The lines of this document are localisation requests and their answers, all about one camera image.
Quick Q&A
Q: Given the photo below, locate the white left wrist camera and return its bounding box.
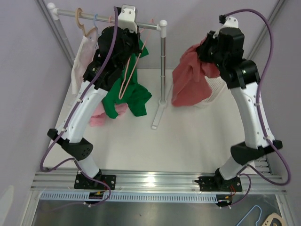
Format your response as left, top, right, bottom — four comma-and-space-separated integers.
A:
118, 5, 138, 34

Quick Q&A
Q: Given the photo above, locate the white slotted cable duct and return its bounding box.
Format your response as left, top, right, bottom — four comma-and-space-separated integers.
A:
40, 191, 218, 203

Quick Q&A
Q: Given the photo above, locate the blue hanger on floor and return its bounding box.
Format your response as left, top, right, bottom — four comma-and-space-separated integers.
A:
236, 205, 262, 226

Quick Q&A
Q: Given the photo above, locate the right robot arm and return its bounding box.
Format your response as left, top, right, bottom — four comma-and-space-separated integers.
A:
196, 27, 283, 191

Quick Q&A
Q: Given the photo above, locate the silver clothes rack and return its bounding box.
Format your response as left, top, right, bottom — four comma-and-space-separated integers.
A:
47, 2, 171, 129

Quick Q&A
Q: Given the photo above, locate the wooden hanger on floor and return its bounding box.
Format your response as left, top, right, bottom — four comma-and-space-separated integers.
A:
262, 213, 287, 226

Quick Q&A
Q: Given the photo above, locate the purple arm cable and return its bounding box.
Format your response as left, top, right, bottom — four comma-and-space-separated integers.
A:
223, 8, 292, 210
40, 6, 118, 210

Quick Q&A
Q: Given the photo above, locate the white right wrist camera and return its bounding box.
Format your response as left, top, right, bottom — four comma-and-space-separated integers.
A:
213, 15, 239, 39

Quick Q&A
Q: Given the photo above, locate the dusty red t-shirt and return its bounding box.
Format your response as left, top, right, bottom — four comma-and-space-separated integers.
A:
171, 40, 220, 107

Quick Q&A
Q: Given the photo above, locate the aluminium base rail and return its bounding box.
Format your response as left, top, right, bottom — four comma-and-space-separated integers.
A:
31, 169, 286, 194

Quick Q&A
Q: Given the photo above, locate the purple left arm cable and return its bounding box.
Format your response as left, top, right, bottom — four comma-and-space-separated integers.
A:
40, 6, 118, 210

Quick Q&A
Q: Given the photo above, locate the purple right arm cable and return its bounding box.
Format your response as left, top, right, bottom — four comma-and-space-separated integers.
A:
223, 8, 292, 210

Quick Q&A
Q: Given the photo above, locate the light pink t-shirt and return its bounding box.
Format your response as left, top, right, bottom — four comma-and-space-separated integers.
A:
89, 103, 128, 127

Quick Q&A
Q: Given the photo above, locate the white t-shirt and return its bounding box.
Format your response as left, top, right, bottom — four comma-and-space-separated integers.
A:
71, 35, 97, 96

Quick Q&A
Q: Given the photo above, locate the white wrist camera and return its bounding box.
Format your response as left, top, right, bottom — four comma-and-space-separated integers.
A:
118, 5, 138, 34
213, 15, 239, 39

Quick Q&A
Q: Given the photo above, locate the green t-shirt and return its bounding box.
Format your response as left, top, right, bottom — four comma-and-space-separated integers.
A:
102, 40, 152, 117

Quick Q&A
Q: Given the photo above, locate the white perforated plastic basket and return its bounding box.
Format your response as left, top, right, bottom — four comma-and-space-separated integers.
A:
194, 77, 227, 109

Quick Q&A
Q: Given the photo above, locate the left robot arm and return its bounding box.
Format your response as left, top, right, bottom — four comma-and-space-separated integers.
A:
47, 26, 141, 189

